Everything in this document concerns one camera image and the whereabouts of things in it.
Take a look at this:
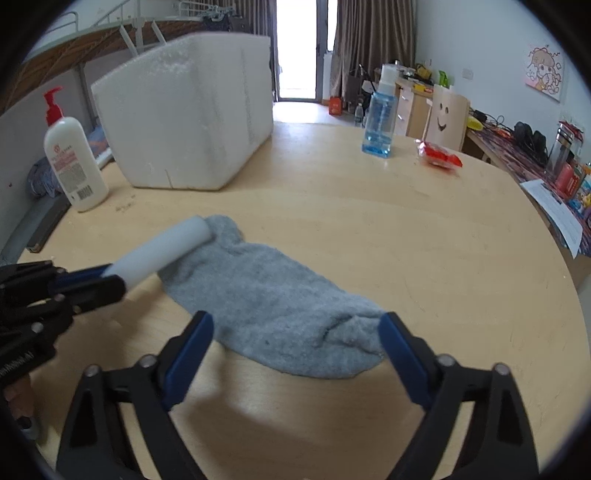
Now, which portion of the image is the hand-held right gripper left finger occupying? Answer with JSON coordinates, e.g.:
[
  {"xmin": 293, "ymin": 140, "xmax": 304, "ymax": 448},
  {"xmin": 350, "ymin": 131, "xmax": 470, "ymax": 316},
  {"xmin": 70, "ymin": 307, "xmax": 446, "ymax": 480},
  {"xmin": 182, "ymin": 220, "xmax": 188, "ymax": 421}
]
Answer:
[{"xmin": 55, "ymin": 310, "xmax": 215, "ymax": 480}]

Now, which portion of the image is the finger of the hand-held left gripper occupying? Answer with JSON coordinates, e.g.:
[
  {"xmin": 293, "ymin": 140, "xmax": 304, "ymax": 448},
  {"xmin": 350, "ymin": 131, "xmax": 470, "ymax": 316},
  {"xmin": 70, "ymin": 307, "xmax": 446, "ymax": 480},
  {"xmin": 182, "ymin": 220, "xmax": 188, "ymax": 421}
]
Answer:
[
  {"xmin": 18, "ymin": 275, "xmax": 128, "ymax": 341},
  {"xmin": 0, "ymin": 260, "xmax": 114, "ymax": 302}
]

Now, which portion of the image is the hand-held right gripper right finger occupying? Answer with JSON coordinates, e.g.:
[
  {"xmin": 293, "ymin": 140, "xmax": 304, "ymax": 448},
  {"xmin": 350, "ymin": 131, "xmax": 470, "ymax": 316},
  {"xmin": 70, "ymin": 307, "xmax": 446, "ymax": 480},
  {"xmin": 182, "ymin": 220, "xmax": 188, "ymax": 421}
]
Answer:
[{"xmin": 379, "ymin": 311, "xmax": 541, "ymax": 480}]

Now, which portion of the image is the grey sock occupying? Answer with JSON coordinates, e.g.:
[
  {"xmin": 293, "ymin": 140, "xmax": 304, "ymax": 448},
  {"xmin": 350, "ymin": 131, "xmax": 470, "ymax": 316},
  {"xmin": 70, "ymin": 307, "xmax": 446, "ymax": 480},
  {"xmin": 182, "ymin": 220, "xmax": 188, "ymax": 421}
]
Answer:
[{"xmin": 158, "ymin": 215, "xmax": 389, "ymax": 380}]

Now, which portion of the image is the white foam box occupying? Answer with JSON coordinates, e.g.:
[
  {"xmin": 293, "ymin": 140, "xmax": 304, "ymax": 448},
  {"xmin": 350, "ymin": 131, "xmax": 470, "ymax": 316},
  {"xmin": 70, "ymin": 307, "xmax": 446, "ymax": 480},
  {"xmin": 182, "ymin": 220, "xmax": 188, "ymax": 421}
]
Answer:
[{"xmin": 91, "ymin": 33, "xmax": 274, "ymax": 191}]

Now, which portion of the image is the person's left hand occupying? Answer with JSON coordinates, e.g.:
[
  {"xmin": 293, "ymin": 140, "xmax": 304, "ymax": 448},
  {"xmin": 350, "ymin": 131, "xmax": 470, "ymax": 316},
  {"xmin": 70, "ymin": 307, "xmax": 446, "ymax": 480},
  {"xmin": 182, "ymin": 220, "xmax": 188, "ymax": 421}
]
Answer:
[{"xmin": 2, "ymin": 378, "xmax": 37, "ymax": 433}]

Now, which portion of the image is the white lotion bottle red pump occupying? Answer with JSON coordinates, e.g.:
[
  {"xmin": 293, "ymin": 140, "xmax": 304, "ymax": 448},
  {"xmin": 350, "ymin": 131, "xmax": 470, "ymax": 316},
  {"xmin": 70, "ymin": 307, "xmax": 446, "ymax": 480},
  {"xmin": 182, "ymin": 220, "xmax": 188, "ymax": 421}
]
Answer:
[{"xmin": 43, "ymin": 87, "xmax": 110, "ymax": 213}]

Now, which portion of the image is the red packet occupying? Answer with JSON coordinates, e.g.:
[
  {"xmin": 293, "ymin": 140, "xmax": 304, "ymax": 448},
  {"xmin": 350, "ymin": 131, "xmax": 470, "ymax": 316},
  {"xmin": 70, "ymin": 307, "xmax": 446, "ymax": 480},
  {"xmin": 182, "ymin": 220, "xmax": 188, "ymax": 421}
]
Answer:
[{"xmin": 417, "ymin": 140, "xmax": 463, "ymax": 171}]

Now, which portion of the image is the white paper sheet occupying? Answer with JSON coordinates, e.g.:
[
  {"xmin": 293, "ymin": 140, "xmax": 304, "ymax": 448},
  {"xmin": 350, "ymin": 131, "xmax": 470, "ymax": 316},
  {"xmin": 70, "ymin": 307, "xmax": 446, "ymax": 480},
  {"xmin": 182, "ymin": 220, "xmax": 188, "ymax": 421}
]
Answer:
[{"xmin": 519, "ymin": 179, "xmax": 585, "ymax": 260}]

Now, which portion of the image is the metal bunk bed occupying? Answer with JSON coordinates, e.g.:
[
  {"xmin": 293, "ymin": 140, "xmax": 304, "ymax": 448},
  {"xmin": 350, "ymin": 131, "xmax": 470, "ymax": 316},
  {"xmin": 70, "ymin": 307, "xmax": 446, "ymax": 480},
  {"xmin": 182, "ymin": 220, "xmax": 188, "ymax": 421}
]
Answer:
[{"xmin": 0, "ymin": 0, "xmax": 241, "ymax": 121}]

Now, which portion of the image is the desk with patterned cloth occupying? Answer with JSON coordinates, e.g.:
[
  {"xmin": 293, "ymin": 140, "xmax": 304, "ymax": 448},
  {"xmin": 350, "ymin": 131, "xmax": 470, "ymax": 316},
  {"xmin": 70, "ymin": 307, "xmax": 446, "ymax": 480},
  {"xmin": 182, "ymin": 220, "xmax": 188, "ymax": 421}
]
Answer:
[{"xmin": 466, "ymin": 111, "xmax": 591, "ymax": 259}]

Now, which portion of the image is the clear bottle of blue liquid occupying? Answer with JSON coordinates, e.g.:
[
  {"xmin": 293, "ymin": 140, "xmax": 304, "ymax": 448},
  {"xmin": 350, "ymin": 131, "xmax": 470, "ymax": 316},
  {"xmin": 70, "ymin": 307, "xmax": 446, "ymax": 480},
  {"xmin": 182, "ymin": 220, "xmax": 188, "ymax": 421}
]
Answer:
[{"xmin": 361, "ymin": 64, "xmax": 399, "ymax": 159}]

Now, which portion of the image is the white bunk bed ladder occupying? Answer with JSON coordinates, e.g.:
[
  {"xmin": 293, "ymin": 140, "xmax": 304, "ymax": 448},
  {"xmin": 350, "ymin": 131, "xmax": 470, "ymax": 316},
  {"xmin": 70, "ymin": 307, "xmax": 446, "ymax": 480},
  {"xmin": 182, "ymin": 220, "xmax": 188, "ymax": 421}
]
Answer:
[{"xmin": 119, "ymin": 21, "xmax": 167, "ymax": 57}]

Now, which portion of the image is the wooden chair with smiley face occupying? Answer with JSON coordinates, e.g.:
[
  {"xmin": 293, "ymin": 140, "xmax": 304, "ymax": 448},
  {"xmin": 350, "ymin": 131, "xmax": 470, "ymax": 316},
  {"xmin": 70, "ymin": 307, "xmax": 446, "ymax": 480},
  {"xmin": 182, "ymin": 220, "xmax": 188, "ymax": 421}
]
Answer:
[{"xmin": 425, "ymin": 84, "xmax": 471, "ymax": 152}]

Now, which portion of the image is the wooden desk with drawers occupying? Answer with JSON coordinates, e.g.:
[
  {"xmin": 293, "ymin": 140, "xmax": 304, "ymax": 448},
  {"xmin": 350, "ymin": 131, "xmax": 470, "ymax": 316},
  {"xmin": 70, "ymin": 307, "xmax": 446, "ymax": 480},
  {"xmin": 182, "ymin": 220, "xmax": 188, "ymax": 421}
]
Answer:
[{"xmin": 390, "ymin": 69, "xmax": 437, "ymax": 137}]

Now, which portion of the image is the black bag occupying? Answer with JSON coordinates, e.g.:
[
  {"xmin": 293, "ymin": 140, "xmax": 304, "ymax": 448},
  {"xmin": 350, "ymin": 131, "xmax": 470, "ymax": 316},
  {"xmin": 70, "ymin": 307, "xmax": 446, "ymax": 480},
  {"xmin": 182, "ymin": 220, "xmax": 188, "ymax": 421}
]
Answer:
[{"xmin": 513, "ymin": 121, "xmax": 548, "ymax": 165}]

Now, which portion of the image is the brown curtain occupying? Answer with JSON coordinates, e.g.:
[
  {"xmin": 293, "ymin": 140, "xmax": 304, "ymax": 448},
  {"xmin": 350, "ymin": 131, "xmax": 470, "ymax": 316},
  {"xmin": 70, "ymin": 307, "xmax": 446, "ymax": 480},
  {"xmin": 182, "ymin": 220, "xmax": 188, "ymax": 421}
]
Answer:
[
  {"xmin": 330, "ymin": 0, "xmax": 419, "ymax": 100},
  {"xmin": 222, "ymin": 0, "xmax": 278, "ymax": 36}
]

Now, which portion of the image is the glass balcony door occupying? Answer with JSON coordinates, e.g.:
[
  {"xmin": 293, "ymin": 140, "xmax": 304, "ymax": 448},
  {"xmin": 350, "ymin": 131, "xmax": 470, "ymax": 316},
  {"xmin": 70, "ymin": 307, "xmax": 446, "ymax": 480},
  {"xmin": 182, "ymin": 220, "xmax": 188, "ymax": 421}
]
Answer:
[{"xmin": 276, "ymin": 0, "xmax": 340, "ymax": 102}]

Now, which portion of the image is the wall poster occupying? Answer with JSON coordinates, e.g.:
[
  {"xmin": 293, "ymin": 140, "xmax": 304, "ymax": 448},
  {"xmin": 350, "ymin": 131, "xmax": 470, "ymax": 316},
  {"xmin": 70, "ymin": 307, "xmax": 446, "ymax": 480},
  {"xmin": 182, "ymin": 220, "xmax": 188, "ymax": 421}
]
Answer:
[{"xmin": 524, "ymin": 44, "xmax": 567, "ymax": 103}]

